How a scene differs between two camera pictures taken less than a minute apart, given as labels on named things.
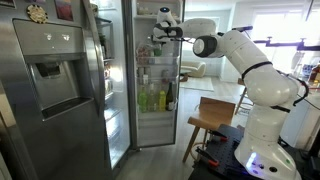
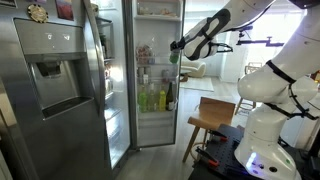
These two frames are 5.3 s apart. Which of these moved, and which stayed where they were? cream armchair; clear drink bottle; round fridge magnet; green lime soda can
Moved: green lime soda can
Stayed: cream armchair; round fridge magnet; clear drink bottle
